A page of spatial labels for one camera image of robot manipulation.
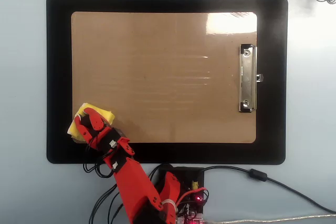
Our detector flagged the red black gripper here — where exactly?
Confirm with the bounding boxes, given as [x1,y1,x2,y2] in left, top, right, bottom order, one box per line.
[74,107,130,158]

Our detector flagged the yellow white sponge with knob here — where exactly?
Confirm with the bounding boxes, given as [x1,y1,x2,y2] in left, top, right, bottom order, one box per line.
[67,102,117,143]

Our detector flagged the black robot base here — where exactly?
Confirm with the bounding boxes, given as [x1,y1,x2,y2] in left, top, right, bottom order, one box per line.
[153,165,206,224]

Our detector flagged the lit controller circuit board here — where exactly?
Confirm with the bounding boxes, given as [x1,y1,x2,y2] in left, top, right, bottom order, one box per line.
[175,192,208,224]

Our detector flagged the black rubber mat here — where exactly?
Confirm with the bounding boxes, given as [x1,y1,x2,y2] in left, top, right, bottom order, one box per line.
[46,0,289,165]

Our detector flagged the brown clipboard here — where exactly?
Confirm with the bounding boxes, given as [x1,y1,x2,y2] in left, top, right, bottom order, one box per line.
[70,11,258,144]

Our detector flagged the white zip tie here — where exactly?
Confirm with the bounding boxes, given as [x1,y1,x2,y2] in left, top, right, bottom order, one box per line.
[160,199,177,210]

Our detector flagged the silver metal clipboard clip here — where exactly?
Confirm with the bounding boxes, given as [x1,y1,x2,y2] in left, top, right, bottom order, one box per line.
[238,44,265,113]

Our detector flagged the black arm wires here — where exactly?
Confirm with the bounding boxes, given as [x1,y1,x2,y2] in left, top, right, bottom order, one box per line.
[82,145,125,224]

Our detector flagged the pink red wire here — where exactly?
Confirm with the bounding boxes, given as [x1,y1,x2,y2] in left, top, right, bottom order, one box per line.
[175,186,208,207]

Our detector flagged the black power cable with ferrite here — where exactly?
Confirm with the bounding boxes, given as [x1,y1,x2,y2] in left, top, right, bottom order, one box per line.
[203,165,336,214]

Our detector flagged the silver braided USB cable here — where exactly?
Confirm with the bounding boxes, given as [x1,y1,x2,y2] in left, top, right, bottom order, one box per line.
[204,214,336,224]

